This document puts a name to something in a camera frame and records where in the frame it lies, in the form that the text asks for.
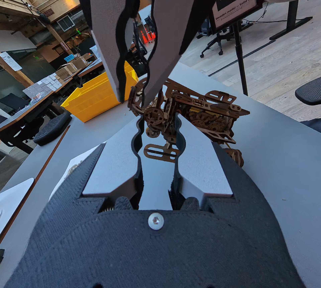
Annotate white instruction booklet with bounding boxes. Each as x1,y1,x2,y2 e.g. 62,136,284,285
49,140,109,202

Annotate wooden model vehicle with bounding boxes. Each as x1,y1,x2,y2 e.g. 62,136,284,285
127,77,251,168

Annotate black mesh chair part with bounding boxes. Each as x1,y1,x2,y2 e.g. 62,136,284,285
33,112,72,146

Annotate row of colourful small boxes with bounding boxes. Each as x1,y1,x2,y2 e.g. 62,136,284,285
64,52,97,62

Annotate black floor cables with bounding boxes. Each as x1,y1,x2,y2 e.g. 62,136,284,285
241,2,289,28

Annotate sign board on black stand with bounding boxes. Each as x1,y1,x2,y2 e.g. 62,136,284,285
209,0,265,96

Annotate white paper notice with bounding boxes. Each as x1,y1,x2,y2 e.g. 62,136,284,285
0,51,23,72

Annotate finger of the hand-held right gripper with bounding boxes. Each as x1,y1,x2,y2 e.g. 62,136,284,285
142,0,200,108
88,0,140,103

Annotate yellow plastic bin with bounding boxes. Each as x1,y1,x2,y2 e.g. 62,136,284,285
60,61,139,123

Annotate black hanging fixture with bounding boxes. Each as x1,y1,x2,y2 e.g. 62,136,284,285
38,12,52,26

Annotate black wheeled office chair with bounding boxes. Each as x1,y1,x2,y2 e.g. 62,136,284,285
196,17,242,58

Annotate group of small white boxes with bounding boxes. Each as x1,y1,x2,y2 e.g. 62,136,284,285
23,72,64,99

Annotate brown cardboard box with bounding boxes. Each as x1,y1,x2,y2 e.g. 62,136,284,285
56,64,78,81
70,57,89,70

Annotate white cardboard box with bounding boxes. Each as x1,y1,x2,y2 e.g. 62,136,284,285
0,178,35,234

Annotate black standing desk frame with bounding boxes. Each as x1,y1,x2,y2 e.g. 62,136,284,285
270,0,314,41

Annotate dark desk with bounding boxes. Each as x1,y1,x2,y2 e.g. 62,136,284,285
78,58,106,85

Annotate person's dark blue clothing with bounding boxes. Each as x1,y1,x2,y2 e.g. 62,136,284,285
300,118,321,133

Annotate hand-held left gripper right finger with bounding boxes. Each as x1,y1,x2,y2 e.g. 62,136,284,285
169,112,234,210

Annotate wall window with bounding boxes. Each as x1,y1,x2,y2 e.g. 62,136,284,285
56,15,76,33

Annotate black monitor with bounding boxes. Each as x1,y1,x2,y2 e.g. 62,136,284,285
0,92,30,116

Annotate black floor cable strip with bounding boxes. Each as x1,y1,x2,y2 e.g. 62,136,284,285
208,40,276,77

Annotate wooden post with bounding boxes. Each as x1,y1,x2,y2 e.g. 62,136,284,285
0,56,35,88

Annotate wooden edged desk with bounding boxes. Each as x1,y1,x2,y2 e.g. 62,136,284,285
0,57,106,154

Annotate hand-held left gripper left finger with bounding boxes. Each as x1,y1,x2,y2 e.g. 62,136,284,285
82,115,146,209

